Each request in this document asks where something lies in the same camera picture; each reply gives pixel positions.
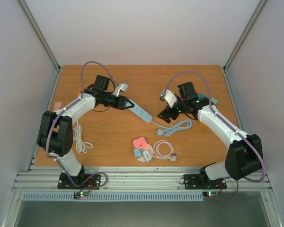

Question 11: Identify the light blue power strip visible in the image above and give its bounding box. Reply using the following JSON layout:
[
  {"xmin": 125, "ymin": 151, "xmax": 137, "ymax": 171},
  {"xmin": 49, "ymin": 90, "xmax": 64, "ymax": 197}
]
[{"xmin": 129, "ymin": 105, "xmax": 152, "ymax": 123}]

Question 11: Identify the teal plug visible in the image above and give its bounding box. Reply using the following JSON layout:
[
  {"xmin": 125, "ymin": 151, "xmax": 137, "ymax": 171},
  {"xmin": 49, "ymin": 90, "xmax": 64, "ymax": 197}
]
[{"xmin": 198, "ymin": 93, "xmax": 207, "ymax": 99}]

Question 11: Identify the round pink socket base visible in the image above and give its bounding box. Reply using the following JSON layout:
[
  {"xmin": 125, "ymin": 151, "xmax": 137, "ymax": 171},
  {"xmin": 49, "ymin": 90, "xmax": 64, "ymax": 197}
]
[{"xmin": 133, "ymin": 144, "xmax": 154, "ymax": 164}]

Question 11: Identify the mint green usb charger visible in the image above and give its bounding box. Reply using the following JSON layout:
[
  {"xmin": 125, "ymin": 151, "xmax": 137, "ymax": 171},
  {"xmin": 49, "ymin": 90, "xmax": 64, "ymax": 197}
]
[{"xmin": 211, "ymin": 97, "xmax": 218, "ymax": 105}]

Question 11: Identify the coral pink plug adapter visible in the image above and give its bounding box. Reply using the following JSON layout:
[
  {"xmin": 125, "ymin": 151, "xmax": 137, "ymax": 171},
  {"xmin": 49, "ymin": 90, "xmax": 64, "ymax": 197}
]
[{"xmin": 133, "ymin": 137, "xmax": 147, "ymax": 149}]

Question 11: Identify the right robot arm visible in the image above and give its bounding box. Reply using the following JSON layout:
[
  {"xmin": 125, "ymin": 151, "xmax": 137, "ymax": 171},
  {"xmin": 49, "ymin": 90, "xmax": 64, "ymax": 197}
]
[{"xmin": 158, "ymin": 82, "xmax": 265, "ymax": 188}]

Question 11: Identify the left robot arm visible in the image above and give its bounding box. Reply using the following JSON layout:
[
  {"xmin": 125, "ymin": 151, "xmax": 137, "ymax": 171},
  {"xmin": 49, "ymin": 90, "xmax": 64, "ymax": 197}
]
[{"xmin": 37, "ymin": 75, "xmax": 134, "ymax": 188}]

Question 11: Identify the blue plug adapter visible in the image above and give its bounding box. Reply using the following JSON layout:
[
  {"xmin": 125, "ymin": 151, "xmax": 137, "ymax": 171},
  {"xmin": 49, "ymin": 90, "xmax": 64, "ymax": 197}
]
[{"xmin": 133, "ymin": 148, "xmax": 142, "ymax": 159}]

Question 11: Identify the white grey plug adapter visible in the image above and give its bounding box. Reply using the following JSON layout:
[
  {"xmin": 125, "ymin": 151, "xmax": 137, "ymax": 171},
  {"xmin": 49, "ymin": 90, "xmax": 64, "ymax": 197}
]
[{"xmin": 142, "ymin": 150, "xmax": 152, "ymax": 164}]

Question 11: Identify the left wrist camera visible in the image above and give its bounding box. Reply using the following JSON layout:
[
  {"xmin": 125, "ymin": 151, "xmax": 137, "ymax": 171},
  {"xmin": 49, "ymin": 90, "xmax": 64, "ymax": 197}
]
[{"xmin": 112, "ymin": 83, "xmax": 128, "ymax": 96}]

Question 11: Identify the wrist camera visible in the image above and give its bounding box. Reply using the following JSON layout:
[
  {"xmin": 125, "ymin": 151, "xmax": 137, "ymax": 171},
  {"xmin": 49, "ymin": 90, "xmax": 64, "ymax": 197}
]
[
  {"xmin": 160, "ymin": 89, "xmax": 178, "ymax": 108},
  {"xmin": 112, "ymin": 83, "xmax": 128, "ymax": 96}
]

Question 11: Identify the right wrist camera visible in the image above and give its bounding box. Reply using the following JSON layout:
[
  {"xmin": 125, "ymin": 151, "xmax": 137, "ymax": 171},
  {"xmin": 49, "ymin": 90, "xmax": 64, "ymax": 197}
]
[{"xmin": 160, "ymin": 89, "xmax": 178, "ymax": 108}]

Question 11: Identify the light blue cable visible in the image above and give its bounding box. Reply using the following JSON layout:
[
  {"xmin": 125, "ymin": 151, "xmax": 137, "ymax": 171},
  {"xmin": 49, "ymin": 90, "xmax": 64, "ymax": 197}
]
[{"xmin": 151, "ymin": 119, "xmax": 193, "ymax": 137}]

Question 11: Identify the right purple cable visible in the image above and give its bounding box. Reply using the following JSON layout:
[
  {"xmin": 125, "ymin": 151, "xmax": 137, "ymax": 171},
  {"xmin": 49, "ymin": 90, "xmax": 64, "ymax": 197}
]
[{"xmin": 165, "ymin": 70, "xmax": 267, "ymax": 201}]

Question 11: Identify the pink white coiled cable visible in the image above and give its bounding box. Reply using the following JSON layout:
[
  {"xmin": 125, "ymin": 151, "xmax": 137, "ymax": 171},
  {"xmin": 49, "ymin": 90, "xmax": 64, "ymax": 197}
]
[{"xmin": 152, "ymin": 140, "xmax": 178, "ymax": 162}]

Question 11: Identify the white power strip cable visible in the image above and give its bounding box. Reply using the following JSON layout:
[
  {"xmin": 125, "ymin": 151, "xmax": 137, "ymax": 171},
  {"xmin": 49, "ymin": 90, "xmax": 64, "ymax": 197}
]
[{"xmin": 72, "ymin": 119, "xmax": 94, "ymax": 154}]

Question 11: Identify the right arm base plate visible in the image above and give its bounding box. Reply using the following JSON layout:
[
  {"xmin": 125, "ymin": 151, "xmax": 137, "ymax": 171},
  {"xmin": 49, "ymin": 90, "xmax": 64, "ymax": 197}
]
[{"xmin": 184, "ymin": 174, "xmax": 227, "ymax": 190}]

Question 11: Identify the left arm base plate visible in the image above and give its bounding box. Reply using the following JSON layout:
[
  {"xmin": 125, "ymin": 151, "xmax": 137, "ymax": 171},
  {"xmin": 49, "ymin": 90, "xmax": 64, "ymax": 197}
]
[{"xmin": 57, "ymin": 173, "xmax": 101, "ymax": 190}]

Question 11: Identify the grey slotted cable duct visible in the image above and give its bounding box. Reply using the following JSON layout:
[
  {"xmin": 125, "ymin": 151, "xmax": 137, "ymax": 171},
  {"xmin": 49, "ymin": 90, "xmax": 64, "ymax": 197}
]
[{"xmin": 23, "ymin": 192, "xmax": 203, "ymax": 202}]

